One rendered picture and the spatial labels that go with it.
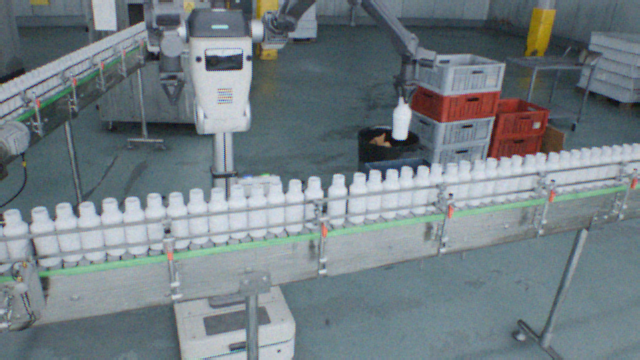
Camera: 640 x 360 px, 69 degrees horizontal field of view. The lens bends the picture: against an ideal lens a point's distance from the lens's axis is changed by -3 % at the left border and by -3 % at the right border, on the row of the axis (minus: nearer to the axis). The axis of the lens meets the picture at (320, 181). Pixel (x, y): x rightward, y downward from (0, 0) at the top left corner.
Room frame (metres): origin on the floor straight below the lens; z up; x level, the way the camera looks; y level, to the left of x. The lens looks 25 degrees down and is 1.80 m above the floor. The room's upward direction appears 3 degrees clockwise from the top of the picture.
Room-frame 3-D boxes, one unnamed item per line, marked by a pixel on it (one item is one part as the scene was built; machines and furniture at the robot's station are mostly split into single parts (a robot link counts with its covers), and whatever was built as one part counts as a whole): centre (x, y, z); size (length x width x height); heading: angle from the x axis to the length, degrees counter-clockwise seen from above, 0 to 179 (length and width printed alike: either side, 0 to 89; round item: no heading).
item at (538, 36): (10.70, -4.56, 0.55); 0.40 x 0.40 x 1.10; 22
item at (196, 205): (1.22, 0.36, 1.08); 0.06 x 0.06 x 0.17
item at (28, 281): (0.97, 0.77, 0.96); 0.23 x 0.10 x 0.27; 22
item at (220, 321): (1.88, 0.42, 0.24); 0.68 x 0.53 x 0.41; 22
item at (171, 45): (1.31, 0.43, 1.60); 0.12 x 0.09 x 0.12; 22
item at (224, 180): (1.89, 0.42, 0.74); 0.11 x 0.11 x 0.40; 22
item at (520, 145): (4.23, -1.68, 0.33); 0.61 x 0.41 x 0.22; 114
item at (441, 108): (3.88, -1.08, 0.78); 0.61 x 0.41 x 0.22; 118
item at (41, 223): (1.06, 0.74, 1.08); 0.06 x 0.06 x 0.17
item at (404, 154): (3.28, -0.47, 0.32); 0.45 x 0.45 x 0.64
